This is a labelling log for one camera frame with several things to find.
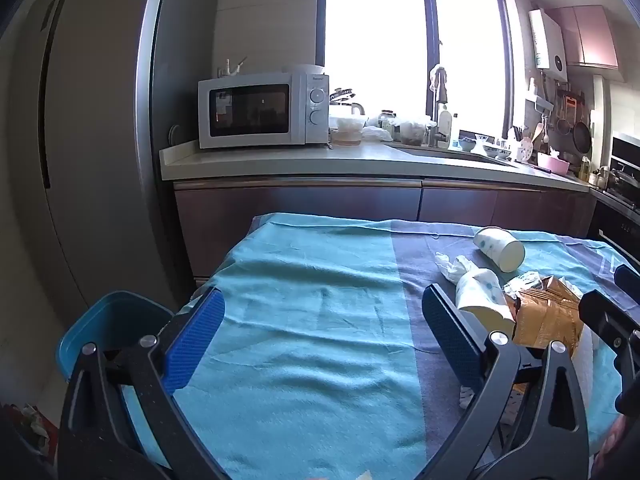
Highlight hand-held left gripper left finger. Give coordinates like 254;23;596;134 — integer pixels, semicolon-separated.
57;287;231;480

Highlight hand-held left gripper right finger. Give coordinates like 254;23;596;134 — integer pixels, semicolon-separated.
421;284;593;480

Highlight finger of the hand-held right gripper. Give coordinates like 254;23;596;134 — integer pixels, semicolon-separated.
614;263;640;306
578;289;640;361

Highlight crushed white dotted paper cup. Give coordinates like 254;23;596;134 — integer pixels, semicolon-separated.
455;268;517;339

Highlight gold foil snack wrapper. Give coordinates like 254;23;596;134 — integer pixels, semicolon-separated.
505;275;587;352

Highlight green and clear plastic wrapper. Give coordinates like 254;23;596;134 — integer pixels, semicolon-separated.
502;270;544;296

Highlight blue plastic bin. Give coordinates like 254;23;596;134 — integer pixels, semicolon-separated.
56;290;177;393

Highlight person's right hand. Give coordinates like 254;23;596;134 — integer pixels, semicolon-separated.
595;417;638;467

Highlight black built-in oven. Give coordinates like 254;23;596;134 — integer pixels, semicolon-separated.
586;194;640;267

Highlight cooking pot on stove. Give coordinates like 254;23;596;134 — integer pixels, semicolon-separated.
601;165;640;202

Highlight teal and grey tablecloth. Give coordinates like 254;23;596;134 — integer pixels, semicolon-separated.
122;212;640;480

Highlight pink basin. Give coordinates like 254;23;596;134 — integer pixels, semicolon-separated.
537;153;571;176

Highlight hanging black frying pan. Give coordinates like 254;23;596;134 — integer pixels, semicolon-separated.
572;119;594;154

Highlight dark brown base cabinets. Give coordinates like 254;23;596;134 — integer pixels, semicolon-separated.
173;177;599;287

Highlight kitchen sink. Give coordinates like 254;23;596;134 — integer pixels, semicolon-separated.
385;141;517;167

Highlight white plastic bag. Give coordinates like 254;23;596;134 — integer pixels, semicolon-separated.
15;404;57;452

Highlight group of small bowls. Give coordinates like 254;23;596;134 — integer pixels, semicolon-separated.
457;133;512;159

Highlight beige kitchen countertop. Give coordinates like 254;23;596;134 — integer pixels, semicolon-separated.
159;139;592;194

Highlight clear plastic bags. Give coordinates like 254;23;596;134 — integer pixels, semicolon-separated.
362;114;432;144

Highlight white soap bottle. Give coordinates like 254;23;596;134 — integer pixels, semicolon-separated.
437;104;454;146

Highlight grey refrigerator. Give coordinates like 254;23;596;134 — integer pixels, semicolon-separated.
0;0;223;311

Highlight white microwave oven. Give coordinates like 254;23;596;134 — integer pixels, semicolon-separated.
197;71;331;150

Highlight kitchen faucet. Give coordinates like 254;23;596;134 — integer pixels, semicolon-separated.
429;64;452;149

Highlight white water heater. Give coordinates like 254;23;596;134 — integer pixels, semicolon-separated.
528;8;569;82

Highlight glass kettle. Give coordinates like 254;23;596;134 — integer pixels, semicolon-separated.
329;87;367;117

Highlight kitchen window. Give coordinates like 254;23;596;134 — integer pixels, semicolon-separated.
324;0;517;132

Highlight wall utensil rack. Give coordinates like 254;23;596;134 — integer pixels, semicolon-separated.
525;77;556;112

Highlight pink wall cabinet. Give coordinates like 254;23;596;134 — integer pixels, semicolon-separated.
547;5;621;69

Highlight white wall socket adapter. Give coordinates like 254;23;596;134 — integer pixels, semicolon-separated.
219;56;249;79

